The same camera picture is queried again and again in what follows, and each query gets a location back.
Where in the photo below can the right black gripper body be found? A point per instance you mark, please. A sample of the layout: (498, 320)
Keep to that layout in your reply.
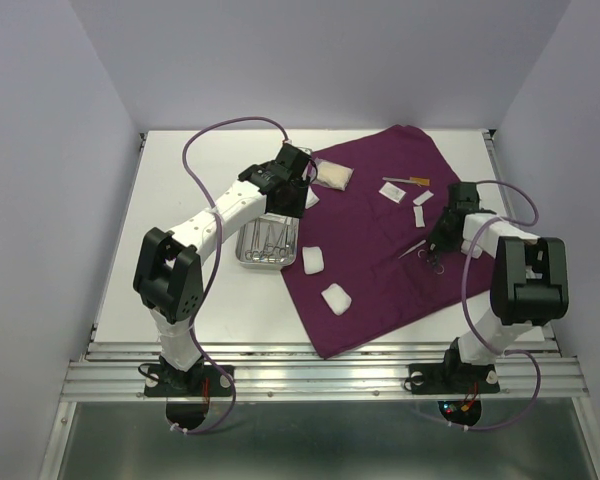
(443, 238)

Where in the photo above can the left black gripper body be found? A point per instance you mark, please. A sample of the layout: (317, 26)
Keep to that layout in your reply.
(295, 204)

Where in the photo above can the white gauze pad top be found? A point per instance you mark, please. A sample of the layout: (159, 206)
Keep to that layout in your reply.
(311, 200)

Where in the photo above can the white gauze pad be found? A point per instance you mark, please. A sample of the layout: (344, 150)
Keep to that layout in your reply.
(311, 200)
(313, 261)
(337, 299)

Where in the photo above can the stainless steel tray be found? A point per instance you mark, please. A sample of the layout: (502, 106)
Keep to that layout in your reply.
(244, 237)

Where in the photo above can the steel hemostat long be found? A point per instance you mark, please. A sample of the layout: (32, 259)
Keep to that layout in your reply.
(269, 245)

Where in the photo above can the steel hemostat bottom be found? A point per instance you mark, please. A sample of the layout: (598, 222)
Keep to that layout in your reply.
(282, 246)

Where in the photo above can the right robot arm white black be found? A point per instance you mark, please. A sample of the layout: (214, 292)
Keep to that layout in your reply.
(528, 289)

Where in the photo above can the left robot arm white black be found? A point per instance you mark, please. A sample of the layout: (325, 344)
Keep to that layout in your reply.
(168, 276)

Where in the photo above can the purple surgical cloth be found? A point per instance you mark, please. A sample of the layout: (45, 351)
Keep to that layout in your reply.
(361, 235)

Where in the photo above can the small white paper strip upper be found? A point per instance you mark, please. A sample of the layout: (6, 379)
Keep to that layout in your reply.
(421, 199)

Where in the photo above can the small white paper strip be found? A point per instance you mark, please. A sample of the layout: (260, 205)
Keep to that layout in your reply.
(419, 217)
(421, 199)

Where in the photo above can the scalpel blade orange packet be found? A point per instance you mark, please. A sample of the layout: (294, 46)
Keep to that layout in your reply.
(422, 182)

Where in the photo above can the bagged beige bandage roll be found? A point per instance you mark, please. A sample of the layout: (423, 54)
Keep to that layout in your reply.
(332, 175)

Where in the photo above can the small white paper strip lower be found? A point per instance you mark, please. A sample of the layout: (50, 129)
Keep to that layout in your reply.
(419, 217)

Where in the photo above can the slim steel probe tweezers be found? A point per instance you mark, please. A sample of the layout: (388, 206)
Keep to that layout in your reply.
(413, 248)

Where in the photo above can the small clear bagged packet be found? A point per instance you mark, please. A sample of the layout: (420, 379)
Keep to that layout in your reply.
(392, 192)

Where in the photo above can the white gauze pad middle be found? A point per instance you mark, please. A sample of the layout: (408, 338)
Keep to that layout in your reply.
(313, 261)

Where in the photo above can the white gauze pad bottom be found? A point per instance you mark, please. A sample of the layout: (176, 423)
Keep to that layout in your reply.
(337, 299)

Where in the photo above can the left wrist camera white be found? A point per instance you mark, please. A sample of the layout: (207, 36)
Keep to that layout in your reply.
(305, 150)

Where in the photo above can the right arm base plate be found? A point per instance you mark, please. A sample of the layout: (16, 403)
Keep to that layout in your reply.
(436, 379)

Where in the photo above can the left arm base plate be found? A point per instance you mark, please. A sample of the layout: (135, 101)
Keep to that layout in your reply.
(202, 380)

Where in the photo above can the aluminium front rail frame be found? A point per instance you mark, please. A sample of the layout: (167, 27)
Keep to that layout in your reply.
(294, 372)

